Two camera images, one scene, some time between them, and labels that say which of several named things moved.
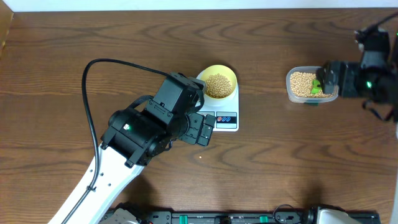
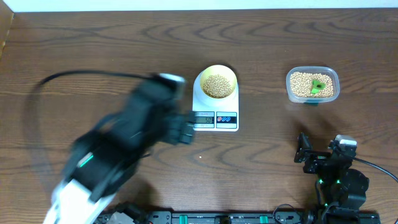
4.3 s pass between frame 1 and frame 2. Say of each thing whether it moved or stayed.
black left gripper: moved
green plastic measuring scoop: stayed
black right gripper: moved
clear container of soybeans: stayed
